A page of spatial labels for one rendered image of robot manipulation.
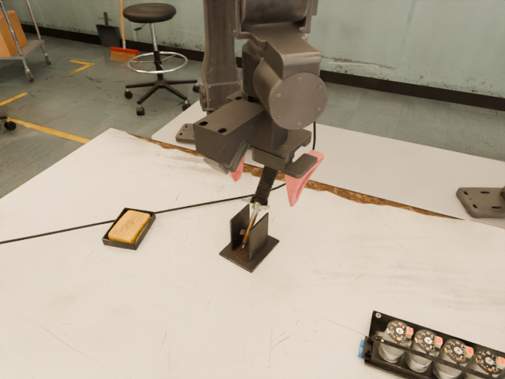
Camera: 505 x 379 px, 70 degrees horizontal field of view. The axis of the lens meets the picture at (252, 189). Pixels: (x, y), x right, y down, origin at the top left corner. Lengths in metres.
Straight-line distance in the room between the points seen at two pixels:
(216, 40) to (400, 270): 0.47
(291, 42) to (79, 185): 0.51
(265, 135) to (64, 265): 0.35
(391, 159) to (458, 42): 2.25
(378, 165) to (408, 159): 0.07
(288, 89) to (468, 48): 2.70
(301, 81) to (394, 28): 2.65
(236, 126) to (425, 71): 2.73
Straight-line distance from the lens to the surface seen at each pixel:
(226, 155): 0.37
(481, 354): 0.46
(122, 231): 0.60
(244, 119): 0.39
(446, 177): 0.79
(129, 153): 0.81
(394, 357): 0.46
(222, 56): 0.68
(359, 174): 0.74
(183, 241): 0.58
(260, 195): 0.51
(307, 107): 0.35
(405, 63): 3.04
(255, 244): 0.53
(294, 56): 0.33
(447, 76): 3.06
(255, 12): 0.38
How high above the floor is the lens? 1.16
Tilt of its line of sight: 38 degrees down
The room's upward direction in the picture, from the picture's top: straight up
